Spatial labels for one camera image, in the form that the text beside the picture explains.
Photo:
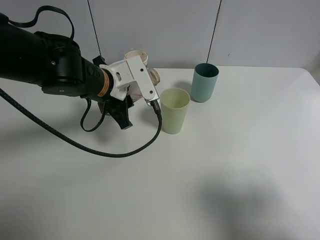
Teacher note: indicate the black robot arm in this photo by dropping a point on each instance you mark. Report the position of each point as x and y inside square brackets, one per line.
[55, 63]

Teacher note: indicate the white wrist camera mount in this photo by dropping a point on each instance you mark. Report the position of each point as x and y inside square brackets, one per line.
[123, 73]

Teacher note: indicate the teal plastic cup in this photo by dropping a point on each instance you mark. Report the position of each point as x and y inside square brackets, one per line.
[203, 83]

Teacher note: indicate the blue sleeved paper cup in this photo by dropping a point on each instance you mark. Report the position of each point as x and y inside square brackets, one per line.
[142, 54]

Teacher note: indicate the clear plastic drink bottle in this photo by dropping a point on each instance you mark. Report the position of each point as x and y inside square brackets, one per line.
[143, 88]

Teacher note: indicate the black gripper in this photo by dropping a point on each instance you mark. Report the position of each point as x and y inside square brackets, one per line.
[110, 106]

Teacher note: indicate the pale yellow plastic cup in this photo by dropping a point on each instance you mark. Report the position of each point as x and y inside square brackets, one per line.
[174, 103]

